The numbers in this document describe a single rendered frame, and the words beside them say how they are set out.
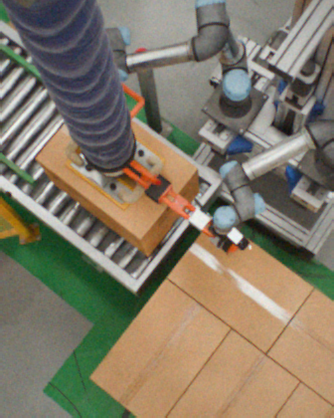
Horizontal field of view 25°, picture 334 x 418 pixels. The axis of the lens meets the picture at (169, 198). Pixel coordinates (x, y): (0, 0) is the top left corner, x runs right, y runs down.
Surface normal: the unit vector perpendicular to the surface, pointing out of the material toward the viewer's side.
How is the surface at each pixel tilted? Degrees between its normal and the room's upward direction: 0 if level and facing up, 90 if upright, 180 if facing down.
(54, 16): 78
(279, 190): 0
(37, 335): 0
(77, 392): 0
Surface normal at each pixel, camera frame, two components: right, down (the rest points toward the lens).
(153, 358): -0.04, -0.25
